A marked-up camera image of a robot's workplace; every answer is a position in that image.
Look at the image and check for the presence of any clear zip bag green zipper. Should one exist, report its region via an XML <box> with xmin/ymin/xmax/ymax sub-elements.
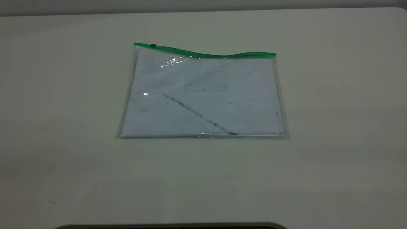
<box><xmin>116</xmin><ymin>42</ymin><xmax>290</xmax><ymax>139</ymax></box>

